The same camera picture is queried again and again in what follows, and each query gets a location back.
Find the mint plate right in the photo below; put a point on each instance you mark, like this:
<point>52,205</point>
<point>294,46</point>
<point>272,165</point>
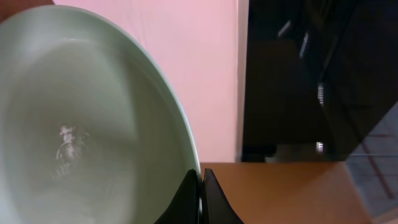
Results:
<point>91,130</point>

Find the dark background furniture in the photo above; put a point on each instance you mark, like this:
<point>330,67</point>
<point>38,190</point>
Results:
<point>320,75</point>

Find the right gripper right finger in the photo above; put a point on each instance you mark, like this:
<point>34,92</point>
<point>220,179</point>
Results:
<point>215,206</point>

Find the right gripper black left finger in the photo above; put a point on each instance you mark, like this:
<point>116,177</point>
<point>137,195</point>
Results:
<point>184,207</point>

